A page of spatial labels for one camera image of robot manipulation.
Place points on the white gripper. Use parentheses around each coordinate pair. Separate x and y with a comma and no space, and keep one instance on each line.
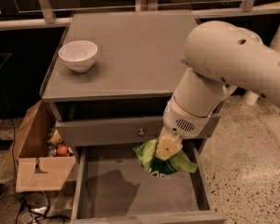
(181,119)

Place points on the green rice chip bag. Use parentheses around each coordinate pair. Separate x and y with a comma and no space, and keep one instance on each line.
(145,154)

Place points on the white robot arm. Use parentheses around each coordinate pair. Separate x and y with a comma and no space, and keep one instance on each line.
(221,58)

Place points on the round metal drawer knob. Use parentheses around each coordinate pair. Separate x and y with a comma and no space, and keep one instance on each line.
(141,133)

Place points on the grey top drawer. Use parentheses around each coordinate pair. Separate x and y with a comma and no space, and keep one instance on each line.
(99,132)

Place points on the grey drawer cabinet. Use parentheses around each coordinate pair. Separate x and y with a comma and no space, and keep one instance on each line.
(138,66)

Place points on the open grey middle drawer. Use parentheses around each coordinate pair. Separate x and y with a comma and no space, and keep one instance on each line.
(112,188)

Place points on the yellow snack bag in box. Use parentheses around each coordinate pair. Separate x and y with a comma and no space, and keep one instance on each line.
(54,137)

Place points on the red apple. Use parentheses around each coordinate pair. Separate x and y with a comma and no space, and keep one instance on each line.
(62,151)

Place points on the white ceramic bowl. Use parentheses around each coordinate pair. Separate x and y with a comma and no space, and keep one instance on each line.
(79,55)

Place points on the brown cardboard box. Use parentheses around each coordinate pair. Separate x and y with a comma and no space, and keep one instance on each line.
(37,171)

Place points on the metal railing frame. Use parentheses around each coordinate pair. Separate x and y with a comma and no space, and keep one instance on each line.
(46,6)

